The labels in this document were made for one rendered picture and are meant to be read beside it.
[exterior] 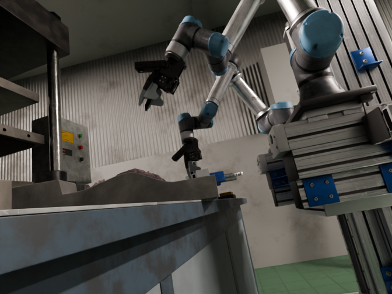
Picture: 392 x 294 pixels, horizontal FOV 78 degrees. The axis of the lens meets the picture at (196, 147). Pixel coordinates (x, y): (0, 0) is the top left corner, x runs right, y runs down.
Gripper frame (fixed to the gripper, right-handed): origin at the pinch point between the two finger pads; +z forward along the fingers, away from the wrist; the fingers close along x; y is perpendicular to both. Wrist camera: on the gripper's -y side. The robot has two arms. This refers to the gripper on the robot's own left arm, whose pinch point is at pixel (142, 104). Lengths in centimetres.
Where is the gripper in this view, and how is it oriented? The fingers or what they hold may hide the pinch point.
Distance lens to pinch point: 89.8
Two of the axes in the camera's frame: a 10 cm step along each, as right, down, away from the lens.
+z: -4.7, 8.8, -0.6
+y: 8.8, 4.5, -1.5
